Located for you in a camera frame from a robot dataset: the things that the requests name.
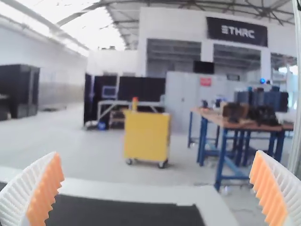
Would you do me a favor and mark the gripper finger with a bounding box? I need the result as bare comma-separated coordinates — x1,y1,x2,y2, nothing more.
249,150,301,226
0,152,65,226

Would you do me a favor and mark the black mat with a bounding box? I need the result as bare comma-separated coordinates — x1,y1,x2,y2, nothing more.
0,181,206,226

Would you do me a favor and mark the black cabinet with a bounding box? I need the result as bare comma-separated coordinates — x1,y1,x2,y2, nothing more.
0,64,41,121

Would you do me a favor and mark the grey metal cabinet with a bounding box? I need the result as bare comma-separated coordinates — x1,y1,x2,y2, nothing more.
166,71,236,133

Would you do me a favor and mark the yellow wheeled cart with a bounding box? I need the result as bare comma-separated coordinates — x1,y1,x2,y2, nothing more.
123,97,172,169

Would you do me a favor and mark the black partition panel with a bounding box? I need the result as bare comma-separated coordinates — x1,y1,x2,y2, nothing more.
84,73,166,130

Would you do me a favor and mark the blue frame workbench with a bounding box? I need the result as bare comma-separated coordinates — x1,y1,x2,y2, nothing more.
187,103,294,192

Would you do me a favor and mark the wall monitor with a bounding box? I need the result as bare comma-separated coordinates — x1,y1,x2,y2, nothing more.
193,60,215,74

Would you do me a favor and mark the black wall banner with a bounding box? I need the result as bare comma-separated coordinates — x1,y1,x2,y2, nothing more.
206,16,269,47

